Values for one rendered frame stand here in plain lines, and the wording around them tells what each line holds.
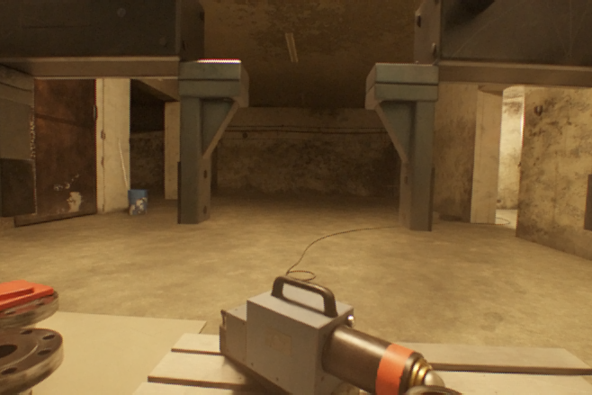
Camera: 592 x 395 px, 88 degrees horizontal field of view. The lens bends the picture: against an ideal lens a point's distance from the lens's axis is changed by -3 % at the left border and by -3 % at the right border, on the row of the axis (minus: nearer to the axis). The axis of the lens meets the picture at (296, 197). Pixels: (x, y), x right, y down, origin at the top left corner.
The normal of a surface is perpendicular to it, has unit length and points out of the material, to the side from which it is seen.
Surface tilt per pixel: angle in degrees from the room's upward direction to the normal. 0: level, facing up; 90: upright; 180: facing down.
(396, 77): 90
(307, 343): 90
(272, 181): 90
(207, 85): 90
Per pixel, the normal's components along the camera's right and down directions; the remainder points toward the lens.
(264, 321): -0.65, 0.04
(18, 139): 1.00, 0.03
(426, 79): -0.03, 0.07
